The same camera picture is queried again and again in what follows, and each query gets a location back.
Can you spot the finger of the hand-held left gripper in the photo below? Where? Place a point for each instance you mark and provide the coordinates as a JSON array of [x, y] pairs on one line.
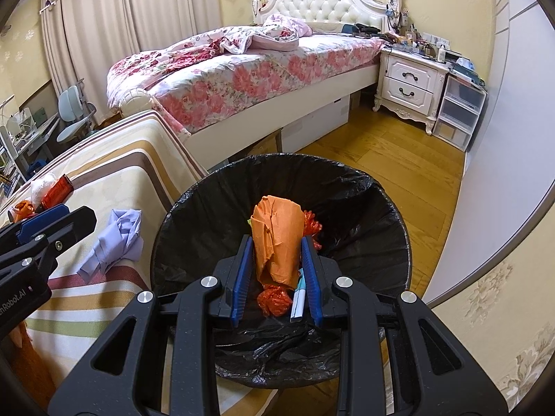
[[43, 219], [78, 223]]

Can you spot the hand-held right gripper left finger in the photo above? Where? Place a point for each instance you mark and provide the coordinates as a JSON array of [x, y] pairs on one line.
[[240, 281]]

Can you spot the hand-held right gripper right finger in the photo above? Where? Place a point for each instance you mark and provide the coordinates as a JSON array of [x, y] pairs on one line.
[[313, 286]]

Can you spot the red crushed can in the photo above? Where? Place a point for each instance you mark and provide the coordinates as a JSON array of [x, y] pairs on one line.
[[57, 190]]

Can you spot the white tissue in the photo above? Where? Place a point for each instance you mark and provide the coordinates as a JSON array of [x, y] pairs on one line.
[[41, 187]]

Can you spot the red-orange plastic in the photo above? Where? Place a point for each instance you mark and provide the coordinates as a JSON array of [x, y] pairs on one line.
[[273, 301]]

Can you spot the lavender paper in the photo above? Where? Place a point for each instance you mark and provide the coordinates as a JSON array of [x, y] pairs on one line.
[[115, 240]]

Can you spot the orange paper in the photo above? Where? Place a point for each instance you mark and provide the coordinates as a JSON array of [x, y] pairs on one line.
[[277, 238]]

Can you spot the black-lined waste bin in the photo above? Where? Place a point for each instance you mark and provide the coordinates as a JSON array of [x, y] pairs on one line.
[[360, 225]]

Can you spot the orange crumpled plastic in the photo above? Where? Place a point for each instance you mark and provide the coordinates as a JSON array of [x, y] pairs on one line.
[[21, 210]]

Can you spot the orange cloth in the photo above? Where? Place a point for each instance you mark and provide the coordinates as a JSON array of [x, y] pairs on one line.
[[30, 355]]

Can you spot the striped tablecloth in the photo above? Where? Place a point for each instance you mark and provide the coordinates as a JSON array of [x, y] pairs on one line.
[[108, 173]]

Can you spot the grey study desk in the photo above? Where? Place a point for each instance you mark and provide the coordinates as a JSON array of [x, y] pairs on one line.
[[30, 130]]

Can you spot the grey swivel chair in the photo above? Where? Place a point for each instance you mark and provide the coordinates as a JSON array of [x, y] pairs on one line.
[[73, 112]]

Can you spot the white under-bed storage box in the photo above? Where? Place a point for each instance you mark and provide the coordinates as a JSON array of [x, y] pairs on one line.
[[321, 119]]

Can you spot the floral quilt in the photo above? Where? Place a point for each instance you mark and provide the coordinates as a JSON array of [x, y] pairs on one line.
[[195, 52]]

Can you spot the beige curtains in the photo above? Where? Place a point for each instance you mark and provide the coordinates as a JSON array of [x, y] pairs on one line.
[[95, 8]]

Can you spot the floral bed sheet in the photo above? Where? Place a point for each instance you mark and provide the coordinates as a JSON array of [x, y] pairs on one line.
[[282, 69]]

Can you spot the white carved nightstand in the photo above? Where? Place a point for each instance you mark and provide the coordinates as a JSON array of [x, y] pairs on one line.
[[409, 82]]

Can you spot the translucent plastic drawer unit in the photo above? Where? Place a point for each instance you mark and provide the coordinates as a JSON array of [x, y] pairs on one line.
[[459, 110]]

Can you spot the dark clothes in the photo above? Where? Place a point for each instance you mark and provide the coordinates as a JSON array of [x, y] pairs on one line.
[[364, 29]]

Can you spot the nightstand clutter of bottles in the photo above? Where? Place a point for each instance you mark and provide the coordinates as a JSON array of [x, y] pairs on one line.
[[416, 43]]

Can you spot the white wardrobe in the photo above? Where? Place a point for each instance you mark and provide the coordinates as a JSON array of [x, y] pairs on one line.
[[498, 95]]

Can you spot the white bed with tufted headboard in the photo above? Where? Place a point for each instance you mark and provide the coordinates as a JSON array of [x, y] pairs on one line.
[[321, 4]]

